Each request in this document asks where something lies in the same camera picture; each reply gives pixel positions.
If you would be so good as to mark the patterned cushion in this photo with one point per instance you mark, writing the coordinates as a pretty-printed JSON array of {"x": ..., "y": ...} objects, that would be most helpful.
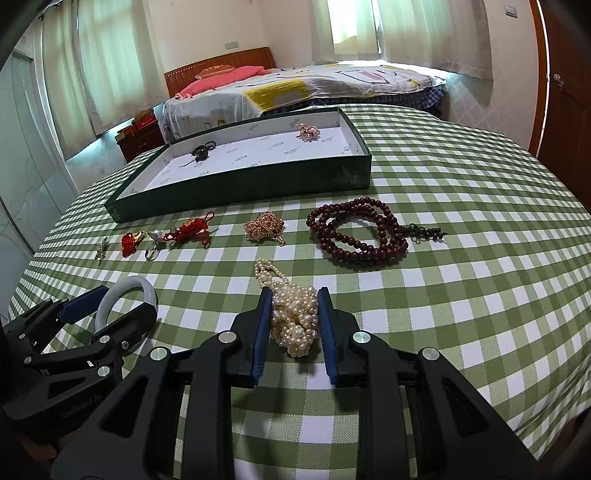
[{"x": 214, "y": 71}]

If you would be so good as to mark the glass wardrobe door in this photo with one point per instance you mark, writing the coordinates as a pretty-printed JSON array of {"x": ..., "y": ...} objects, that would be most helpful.
[{"x": 35, "y": 188}]

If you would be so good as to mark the left window curtain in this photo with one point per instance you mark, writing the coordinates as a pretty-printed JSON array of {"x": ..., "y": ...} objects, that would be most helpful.
[{"x": 101, "y": 66}]

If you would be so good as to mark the pink pillow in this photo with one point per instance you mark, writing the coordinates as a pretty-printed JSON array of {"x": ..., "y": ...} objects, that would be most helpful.
[{"x": 220, "y": 80}]

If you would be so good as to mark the dark wooden nightstand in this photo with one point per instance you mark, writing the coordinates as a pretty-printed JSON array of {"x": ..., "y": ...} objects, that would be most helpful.
[{"x": 146, "y": 139}]

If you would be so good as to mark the rose gold pearl brooch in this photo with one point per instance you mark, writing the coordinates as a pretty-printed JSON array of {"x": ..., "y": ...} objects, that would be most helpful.
[{"x": 308, "y": 133}]

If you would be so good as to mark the wooden headboard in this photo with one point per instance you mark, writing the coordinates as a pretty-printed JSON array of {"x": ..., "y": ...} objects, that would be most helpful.
[{"x": 177, "y": 79}]

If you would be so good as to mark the pale jade bangle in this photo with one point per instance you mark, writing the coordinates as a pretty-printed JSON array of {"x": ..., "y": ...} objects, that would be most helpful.
[{"x": 119, "y": 290}]

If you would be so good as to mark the bed with patterned quilt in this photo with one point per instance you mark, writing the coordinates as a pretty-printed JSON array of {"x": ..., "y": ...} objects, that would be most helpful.
[{"x": 289, "y": 89}]

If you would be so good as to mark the window curtain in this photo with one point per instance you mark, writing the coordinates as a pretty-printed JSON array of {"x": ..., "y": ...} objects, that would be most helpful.
[
  {"x": 101, "y": 66},
  {"x": 450, "y": 36}
]

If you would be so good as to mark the dark green jewelry tray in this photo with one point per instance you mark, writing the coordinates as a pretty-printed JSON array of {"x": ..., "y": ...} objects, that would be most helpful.
[{"x": 254, "y": 160}]

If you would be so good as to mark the red items on nightstand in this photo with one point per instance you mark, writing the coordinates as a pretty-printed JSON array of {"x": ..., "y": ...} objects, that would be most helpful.
[{"x": 141, "y": 120}]

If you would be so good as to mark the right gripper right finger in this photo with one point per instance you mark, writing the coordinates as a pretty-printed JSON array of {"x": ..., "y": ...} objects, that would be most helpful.
[{"x": 354, "y": 358}]

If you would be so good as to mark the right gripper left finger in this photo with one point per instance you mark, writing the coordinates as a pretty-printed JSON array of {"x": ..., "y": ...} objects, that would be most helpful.
[{"x": 231, "y": 359}]

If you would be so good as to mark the red knot tassel charm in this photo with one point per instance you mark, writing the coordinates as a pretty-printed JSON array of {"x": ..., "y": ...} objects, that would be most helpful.
[{"x": 195, "y": 229}]

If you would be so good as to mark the white light switch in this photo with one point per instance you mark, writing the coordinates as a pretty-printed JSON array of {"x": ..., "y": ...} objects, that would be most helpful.
[{"x": 510, "y": 11}]

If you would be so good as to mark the right window curtain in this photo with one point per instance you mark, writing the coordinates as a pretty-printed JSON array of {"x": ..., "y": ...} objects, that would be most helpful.
[{"x": 450, "y": 36}]

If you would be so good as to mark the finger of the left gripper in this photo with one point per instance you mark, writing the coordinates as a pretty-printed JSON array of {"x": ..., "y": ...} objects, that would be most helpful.
[
  {"x": 82, "y": 306},
  {"x": 128, "y": 331}
]

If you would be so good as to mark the brown wooden door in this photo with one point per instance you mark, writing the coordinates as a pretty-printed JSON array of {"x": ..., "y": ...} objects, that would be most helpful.
[{"x": 561, "y": 133}]

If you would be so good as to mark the black cord pendant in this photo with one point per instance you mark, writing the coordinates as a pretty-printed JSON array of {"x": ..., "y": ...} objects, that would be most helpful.
[{"x": 200, "y": 153}]

